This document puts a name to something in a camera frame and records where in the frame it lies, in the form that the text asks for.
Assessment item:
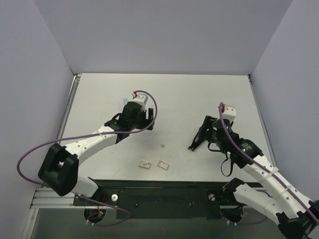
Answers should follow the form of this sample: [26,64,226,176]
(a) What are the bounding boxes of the aluminium frame rail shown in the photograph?
[30,188,74,209]

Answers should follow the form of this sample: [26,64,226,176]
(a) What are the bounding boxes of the staple box with red label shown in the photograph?
[139,160,151,170]

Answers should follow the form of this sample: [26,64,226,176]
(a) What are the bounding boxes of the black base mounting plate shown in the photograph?
[73,180,254,220]

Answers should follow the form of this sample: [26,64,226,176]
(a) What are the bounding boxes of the black stapler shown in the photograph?
[187,129,206,151]

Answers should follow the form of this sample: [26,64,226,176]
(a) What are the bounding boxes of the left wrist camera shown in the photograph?
[131,92,149,111]

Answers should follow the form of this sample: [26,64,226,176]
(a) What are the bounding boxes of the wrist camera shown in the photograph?
[131,92,149,111]
[222,104,236,123]

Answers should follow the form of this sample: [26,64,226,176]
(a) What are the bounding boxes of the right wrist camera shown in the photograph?
[222,104,236,123]

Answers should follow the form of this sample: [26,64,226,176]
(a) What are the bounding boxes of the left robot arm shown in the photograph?
[38,101,155,205]

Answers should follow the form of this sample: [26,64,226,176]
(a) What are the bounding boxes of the light blue white stapler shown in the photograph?
[123,98,130,106]

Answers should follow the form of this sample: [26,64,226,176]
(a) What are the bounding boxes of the open clear staple box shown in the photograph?
[157,161,169,170]

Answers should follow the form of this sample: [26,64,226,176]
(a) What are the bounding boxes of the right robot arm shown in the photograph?
[198,116,319,239]

